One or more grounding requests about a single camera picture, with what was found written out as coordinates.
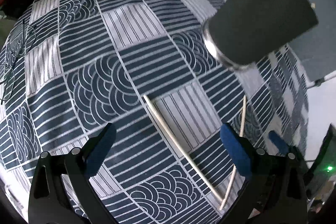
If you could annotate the black metal utensil cup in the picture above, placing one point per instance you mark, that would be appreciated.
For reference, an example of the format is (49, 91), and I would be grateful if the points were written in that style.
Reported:
(242, 32)

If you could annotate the white chopstick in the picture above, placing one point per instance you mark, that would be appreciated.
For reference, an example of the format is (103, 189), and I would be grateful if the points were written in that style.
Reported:
(230, 138)

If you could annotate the blue patterned tablecloth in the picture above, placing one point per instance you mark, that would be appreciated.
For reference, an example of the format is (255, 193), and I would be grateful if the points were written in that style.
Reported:
(143, 66)

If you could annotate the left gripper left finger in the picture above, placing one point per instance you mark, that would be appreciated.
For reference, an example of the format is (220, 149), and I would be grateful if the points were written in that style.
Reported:
(97, 148)

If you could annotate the black wire eyeglasses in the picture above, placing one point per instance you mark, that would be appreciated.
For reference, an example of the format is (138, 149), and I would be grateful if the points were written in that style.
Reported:
(20, 42)

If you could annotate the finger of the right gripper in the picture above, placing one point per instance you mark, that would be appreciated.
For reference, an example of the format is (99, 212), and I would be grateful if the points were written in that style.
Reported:
(278, 142)

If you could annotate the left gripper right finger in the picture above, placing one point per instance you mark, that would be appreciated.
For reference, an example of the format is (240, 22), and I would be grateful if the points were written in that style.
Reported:
(244, 163)

